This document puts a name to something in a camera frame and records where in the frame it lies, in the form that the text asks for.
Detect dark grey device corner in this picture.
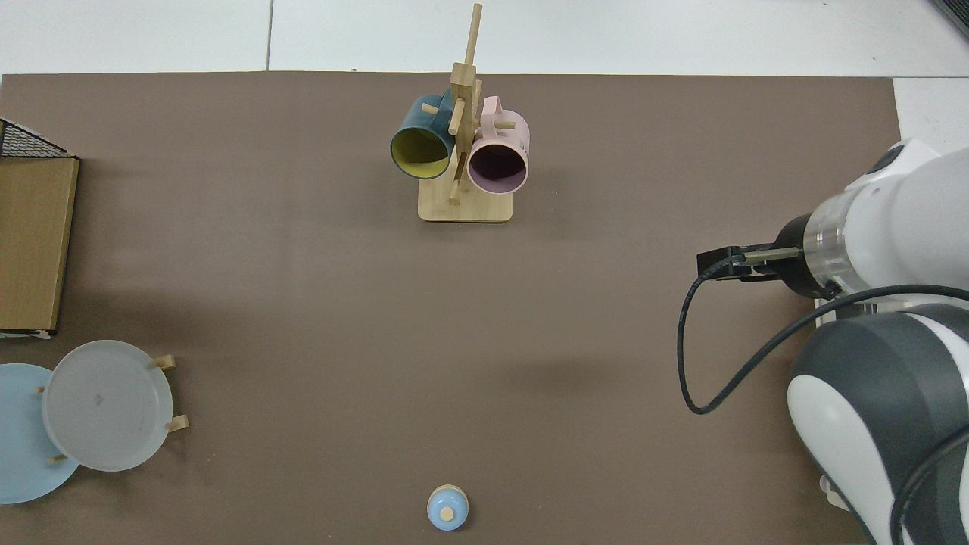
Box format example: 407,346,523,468
930,0,969,40

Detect pink mug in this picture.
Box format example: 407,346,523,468
466,96,531,196

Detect wooden cup stand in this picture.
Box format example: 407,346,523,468
418,3,516,223

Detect dark teal mug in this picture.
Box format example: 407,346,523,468
390,92,460,181

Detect small blue round thing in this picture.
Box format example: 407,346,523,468
427,485,470,532

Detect brown table cloth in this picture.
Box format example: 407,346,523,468
0,72,902,545

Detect wooden plate rack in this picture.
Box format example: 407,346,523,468
36,353,191,465

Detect grey plate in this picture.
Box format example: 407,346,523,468
42,340,174,473

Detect light blue plate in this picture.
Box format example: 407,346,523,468
0,363,81,505

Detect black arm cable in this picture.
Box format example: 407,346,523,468
676,256,969,545

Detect wire basket with wooden floor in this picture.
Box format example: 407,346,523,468
0,117,81,339

